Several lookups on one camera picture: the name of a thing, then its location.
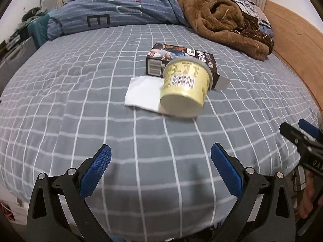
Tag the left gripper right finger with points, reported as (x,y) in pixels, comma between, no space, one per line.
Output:
(263,210)

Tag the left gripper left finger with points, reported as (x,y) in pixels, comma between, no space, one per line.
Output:
(58,210)

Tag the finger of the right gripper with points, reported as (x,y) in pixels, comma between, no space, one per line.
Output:
(309,128)
(296,137)

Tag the person's right hand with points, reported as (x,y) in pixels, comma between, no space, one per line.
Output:
(306,205)

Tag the wooden headboard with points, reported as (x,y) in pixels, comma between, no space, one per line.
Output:
(299,44)

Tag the grey checked bed sheet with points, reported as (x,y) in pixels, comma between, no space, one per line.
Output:
(67,100)

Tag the yellow paper cup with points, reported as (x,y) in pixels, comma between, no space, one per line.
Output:
(186,83)

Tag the patterned pillow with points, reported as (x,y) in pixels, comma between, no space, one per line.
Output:
(250,8)

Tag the brown fleece blanket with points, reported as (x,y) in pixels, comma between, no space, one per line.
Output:
(223,21)

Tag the white tissue paper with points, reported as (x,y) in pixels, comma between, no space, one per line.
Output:
(144,92)

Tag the grey suitcase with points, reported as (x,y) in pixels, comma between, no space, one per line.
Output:
(15,59)

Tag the blue striped duvet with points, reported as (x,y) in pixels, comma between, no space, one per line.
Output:
(84,15)

